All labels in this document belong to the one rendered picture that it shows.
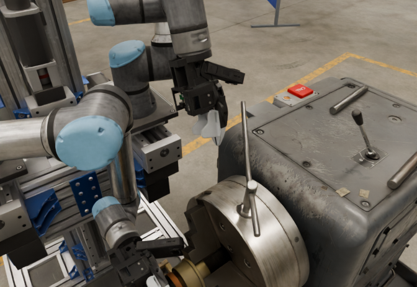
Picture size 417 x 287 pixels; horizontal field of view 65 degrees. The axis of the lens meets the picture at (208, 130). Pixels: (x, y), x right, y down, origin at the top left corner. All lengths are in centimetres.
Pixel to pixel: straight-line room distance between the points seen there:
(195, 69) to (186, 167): 200
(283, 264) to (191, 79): 42
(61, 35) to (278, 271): 91
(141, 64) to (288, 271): 71
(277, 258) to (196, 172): 191
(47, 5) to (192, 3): 59
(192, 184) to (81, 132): 189
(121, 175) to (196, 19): 50
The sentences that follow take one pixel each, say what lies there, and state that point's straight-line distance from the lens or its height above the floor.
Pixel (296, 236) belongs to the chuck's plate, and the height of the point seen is 119.
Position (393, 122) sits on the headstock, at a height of 125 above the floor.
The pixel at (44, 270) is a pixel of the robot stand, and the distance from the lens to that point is 201.
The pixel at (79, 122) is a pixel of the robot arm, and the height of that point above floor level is 143.
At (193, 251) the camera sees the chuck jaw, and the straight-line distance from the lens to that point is 77.
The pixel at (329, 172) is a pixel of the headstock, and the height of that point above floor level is 125.
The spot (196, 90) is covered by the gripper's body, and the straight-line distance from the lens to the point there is 63.
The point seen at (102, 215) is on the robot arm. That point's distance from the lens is 90.
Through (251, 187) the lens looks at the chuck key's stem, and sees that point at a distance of 65.
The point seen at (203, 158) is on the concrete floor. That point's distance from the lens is 270.
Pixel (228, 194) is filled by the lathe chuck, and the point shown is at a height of 123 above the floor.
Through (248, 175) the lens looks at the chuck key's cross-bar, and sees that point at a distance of 68.
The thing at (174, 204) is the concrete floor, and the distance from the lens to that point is 236.
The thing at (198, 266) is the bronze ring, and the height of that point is 111.
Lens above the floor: 179
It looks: 37 degrees down
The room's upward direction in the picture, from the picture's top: straight up
